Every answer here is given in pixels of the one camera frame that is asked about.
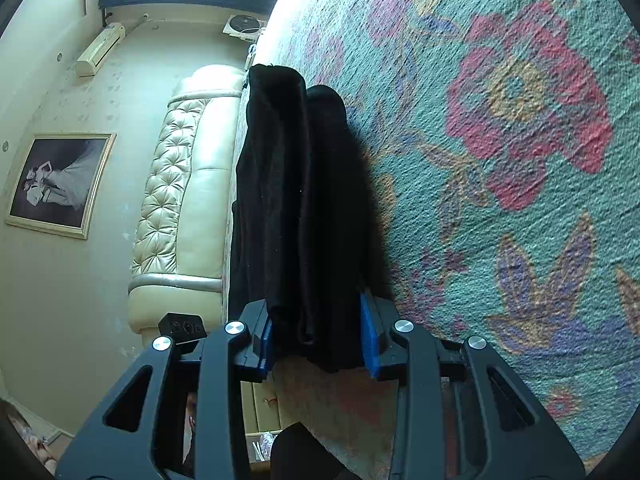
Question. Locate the white air conditioner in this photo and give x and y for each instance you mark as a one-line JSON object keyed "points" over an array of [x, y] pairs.
{"points": [[100, 50]]}

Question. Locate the cream nightstand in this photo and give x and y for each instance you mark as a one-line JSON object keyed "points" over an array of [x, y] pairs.
{"points": [[265, 405]]}

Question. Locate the floral bedspread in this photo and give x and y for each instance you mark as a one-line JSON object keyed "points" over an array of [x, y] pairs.
{"points": [[500, 210]]}

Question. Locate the person's leg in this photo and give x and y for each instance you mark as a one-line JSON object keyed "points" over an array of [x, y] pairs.
{"points": [[305, 455]]}

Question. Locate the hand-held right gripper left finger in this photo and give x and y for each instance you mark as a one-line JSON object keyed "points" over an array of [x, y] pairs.
{"points": [[265, 350]]}

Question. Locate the framed picture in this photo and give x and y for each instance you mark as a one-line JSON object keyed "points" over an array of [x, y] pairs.
{"points": [[60, 185]]}

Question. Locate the black pants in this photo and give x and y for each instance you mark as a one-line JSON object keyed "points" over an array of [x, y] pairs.
{"points": [[300, 210]]}

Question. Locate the black socket panel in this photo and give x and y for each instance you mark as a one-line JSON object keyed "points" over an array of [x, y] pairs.
{"points": [[182, 327]]}

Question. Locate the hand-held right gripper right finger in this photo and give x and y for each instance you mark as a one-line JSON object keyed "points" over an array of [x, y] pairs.
{"points": [[370, 345]]}

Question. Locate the cream leather headboard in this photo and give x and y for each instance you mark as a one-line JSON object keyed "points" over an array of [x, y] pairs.
{"points": [[185, 185]]}

